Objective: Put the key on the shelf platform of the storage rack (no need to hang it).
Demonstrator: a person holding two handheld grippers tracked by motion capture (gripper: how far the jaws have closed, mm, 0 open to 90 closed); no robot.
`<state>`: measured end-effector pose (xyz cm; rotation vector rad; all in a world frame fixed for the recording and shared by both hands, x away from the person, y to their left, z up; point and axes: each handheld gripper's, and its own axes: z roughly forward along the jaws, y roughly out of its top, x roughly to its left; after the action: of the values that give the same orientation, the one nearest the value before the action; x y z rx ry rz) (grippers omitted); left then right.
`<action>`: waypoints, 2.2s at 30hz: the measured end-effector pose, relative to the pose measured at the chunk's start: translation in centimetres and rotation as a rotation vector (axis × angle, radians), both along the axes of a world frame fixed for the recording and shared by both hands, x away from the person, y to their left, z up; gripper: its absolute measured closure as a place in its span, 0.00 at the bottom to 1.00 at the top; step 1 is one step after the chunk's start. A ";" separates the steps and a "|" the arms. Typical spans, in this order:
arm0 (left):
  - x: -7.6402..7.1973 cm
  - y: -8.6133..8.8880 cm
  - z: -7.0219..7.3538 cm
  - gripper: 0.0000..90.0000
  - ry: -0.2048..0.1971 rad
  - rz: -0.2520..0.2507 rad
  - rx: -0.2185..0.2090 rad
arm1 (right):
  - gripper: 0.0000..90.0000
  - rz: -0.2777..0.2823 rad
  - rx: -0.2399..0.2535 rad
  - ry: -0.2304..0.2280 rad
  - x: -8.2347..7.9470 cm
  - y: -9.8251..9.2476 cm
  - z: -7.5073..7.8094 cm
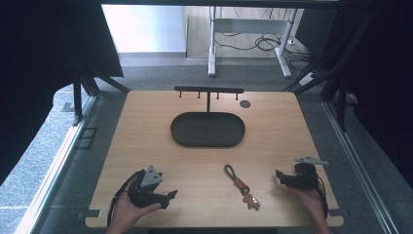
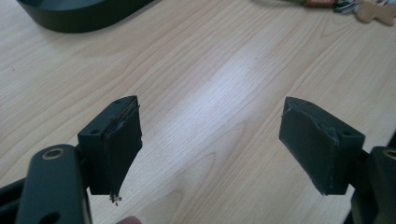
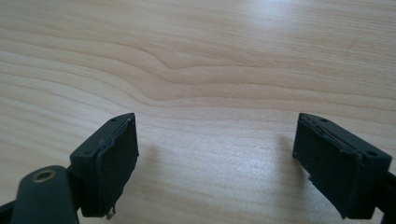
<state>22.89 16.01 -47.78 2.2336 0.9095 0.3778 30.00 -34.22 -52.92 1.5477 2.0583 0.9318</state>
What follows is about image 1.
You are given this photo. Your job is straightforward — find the dark floor plate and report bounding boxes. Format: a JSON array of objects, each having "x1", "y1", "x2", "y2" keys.
[{"x1": 75, "y1": 127, "x2": 98, "y2": 151}]

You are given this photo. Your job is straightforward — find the person's left hand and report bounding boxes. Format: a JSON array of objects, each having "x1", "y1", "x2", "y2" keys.
[{"x1": 106, "y1": 187, "x2": 163, "y2": 234}]

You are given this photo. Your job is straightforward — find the black floor cables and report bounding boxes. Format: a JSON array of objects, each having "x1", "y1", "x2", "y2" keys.
[{"x1": 214, "y1": 7, "x2": 315, "y2": 71}]

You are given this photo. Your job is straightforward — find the black curtain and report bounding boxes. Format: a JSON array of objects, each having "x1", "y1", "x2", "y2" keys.
[
  {"x1": 293, "y1": 0, "x2": 413, "y2": 181},
  {"x1": 0, "y1": 0, "x2": 125, "y2": 186}
]

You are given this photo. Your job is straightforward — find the black metal frame stand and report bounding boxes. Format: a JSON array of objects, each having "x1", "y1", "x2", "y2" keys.
[
  {"x1": 71, "y1": 55, "x2": 132, "y2": 127},
  {"x1": 282, "y1": 6, "x2": 383, "y2": 133}
]

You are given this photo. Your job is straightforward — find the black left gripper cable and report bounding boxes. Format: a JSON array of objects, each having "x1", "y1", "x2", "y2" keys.
[{"x1": 106, "y1": 169, "x2": 146, "y2": 227}]

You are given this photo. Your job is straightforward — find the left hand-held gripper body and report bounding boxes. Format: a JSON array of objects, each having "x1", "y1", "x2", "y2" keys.
[{"x1": 127, "y1": 164, "x2": 164, "y2": 210}]

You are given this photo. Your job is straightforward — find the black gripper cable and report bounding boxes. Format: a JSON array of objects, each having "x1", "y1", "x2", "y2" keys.
[
  {"x1": 106, "y1": 169, "x2": 146, "y2": 227},
  {"x1": 315, "y1": 175, "x2": 330, "y2": 219}
]

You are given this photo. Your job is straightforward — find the person's right hand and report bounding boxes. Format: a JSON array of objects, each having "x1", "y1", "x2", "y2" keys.
[{"x1": 291, "y1": 186, "x2": 331, "y2": 234}]

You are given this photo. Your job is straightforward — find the black key rack with tray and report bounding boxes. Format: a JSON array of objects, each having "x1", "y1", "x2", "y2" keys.
[{"x1": 169, "y1": 85, "x2": 246, "y2": 149}]

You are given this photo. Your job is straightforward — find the white desk frame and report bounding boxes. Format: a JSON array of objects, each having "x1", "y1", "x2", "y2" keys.
[{"x1": 207, "y1": 6, "x2": 299, "y2": 79}]

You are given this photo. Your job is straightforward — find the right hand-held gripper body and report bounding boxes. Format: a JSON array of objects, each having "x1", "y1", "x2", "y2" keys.
[{"x1": 292, "y1": 155, "x2": 329, "y2": 191}]

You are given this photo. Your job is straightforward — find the white power strip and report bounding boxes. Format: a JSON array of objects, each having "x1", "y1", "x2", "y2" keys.
[{"x1": 298, "y1": 71, "x2": 318, "y2": 87}]

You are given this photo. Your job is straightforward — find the keychain with brown bear charm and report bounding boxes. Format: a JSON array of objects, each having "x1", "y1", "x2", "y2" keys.
[{"x1": 223, "y1": 164, "x2": 262, "y2": 212}]

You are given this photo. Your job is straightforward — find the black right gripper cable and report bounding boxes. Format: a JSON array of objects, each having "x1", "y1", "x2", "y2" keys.
[{"x1": 315, "y1": 175, "x2": 330, "y2": 219}]

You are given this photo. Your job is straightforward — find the aluminium floor rail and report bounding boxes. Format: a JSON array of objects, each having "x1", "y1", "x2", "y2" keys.
[
  {"x1": 13, "y1": 96, "x2": 98, "y2": 234},
  {"x1": 322, "y1": 100, "x2": 400, "y2": 234}
]

